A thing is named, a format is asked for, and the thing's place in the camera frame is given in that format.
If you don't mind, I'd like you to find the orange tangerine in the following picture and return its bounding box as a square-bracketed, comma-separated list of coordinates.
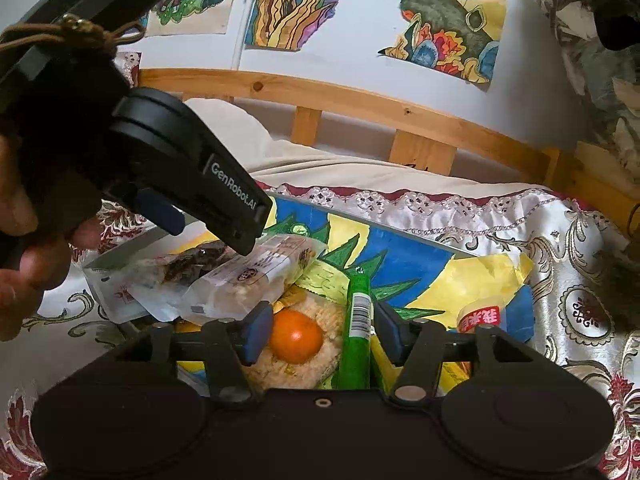
[269, 309, 323, 364]

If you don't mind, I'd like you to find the golden crispy snack bag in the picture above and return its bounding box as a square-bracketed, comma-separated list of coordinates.
[243, 286, 345, 391]

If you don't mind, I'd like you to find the green stick snack packet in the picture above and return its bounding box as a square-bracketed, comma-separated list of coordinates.
[334, 270, 373, 390]

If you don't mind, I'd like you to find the clear biscuit packet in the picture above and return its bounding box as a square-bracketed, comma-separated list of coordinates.
[180, 234, 326, 326]

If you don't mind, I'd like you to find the dark dried fruit packet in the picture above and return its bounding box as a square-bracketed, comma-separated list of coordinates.
[124, 240, 235, 323]

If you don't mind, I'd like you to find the orange sauce snack packet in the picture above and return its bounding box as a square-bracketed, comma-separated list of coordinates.
[457, 296, 504, 334]

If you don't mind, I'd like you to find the yellow snack bar packet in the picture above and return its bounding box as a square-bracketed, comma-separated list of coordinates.
[372, 349, 469, 396]

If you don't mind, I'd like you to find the white vegetable print packet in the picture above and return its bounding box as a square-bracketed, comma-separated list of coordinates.
[82, 222, 217, 324]

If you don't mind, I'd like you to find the person's left hand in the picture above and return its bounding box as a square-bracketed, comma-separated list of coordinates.
[1, 136, 102, 341]

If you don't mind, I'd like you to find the grey cardboard tray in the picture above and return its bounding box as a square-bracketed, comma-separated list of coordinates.
[82, 193, 536, 396]

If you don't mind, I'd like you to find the dragon drawing tray liner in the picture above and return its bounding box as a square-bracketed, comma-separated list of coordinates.
[262, 198, 533, 327]

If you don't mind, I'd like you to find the cream pillow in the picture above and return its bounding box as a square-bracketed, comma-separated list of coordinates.
[186, 98, 529, 198]

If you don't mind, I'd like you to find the floral satin bedspread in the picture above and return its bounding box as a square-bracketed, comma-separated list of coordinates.
[1, 180, 639, 479]

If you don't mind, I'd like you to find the green hill landscape drawing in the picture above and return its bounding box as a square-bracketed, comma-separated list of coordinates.
[378, 0, 506, 86]

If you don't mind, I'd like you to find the wooden bed frame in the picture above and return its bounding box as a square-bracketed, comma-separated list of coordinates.
[139, 68, 639, 235]

